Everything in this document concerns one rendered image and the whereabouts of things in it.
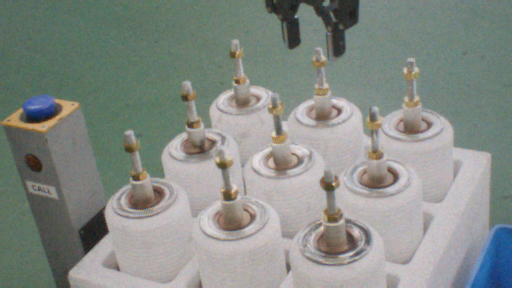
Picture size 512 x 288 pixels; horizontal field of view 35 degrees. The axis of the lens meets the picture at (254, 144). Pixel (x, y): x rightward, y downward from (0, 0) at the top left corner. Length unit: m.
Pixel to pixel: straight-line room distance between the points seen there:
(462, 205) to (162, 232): 0.35
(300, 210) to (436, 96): 0.70
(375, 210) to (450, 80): 0.79
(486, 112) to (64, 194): 0.81
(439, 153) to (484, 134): 0.49
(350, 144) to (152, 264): 0.29
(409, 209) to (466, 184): 0.15
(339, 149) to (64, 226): 0.37
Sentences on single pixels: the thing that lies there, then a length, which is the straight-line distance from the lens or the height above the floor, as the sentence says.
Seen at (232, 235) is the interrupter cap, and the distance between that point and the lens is 0.85.
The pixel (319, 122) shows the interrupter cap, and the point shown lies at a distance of 1.02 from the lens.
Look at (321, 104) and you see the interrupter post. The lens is 1.03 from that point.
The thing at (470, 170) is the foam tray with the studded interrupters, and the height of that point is 0.18.
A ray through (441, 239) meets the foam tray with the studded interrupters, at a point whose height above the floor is 0.18.
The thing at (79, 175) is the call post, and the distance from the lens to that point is 1.05.
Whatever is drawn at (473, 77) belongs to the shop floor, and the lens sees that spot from 1.65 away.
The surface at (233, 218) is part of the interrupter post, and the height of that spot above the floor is 0.26.
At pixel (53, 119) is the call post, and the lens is 1.01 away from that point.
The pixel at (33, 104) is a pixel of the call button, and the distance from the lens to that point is 1.03.
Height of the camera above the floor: 0.77
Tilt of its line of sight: 31 degrees down
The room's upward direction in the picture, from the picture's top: 8 degrees counter-clockwise
